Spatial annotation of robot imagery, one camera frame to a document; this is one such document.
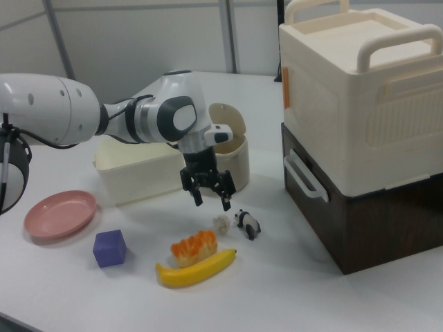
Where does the pink plastic plate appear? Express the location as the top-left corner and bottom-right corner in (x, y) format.
(23, 190), (98, 240)

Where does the white paper ball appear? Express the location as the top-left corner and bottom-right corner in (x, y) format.
(212, 214), (231, 235)

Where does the cream open plastic bin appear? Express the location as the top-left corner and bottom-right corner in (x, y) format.
(92, 140), (188, 208)

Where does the orange tape strip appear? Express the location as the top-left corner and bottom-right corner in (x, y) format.
(282, 67), (291, 109)

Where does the large cream storage box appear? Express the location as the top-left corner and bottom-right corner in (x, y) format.
(278, 0), (443, 194)

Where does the purple cube block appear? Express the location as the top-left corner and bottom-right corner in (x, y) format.
(92, 229), (127, 269)

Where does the panda toy figure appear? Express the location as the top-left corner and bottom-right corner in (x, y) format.
(233, 208), (262, 241)

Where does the dark brown drawer box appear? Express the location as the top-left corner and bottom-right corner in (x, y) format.
(280, 122), (443, 277)

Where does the white drawer handle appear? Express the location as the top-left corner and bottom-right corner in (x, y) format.
(282, 148), (329, 202)

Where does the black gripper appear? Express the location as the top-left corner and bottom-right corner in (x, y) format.
(179, 147), (237, 212)

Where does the toy bread loaf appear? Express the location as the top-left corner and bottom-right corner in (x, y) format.
(170, 229), (219, 269)

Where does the grey partition post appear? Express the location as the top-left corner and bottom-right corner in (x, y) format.
(41, 0), (77, 80)
(224, 0), (240, 74)

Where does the cream trash can with lid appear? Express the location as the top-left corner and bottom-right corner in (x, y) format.
(206, 102), (251, 193)

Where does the yellow toy banana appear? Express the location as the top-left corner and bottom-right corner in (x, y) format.
(154, 248), (238, 288)

